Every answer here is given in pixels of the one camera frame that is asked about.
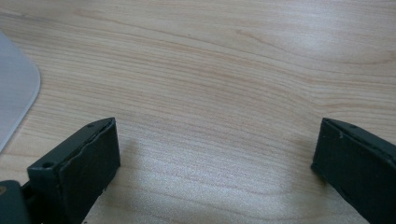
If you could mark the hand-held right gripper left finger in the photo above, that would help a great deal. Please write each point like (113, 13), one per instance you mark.
(77, 168)

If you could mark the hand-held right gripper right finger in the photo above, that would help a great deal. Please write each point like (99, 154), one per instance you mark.
(358, 165)

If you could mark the white plastic cutting board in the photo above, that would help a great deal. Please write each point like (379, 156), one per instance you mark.
(15, 87)

